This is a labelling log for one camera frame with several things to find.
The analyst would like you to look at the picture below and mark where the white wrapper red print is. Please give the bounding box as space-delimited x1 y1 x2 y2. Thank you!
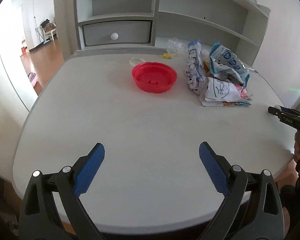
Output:
199 77 251 107

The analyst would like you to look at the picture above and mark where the blue white snack bag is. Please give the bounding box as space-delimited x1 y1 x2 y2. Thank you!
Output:
209 41 250 87

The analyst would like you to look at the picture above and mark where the printed paper wrapper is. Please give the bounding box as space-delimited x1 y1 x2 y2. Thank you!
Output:
184 40 206 95

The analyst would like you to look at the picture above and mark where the clear plastic bag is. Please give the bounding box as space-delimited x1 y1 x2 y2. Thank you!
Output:
166 38 188 56

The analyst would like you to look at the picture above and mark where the person's hand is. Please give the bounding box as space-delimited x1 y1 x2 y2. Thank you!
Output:
293 132 300 163

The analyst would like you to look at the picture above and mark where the yellow small scrap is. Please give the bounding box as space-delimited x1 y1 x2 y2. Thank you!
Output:
162 53 172 59

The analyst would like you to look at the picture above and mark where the red plastic bowl lid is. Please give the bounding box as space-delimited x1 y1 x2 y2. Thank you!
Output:
131 62 178 93

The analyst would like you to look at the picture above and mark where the grey drawer with white knob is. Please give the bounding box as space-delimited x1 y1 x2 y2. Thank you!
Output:
83 21 152 46

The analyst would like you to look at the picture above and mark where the grey desk hutch shelf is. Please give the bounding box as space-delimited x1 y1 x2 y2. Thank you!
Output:
54 0 270 66

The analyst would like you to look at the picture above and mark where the white tape ring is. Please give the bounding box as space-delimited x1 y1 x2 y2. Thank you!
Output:
129 56 147 66

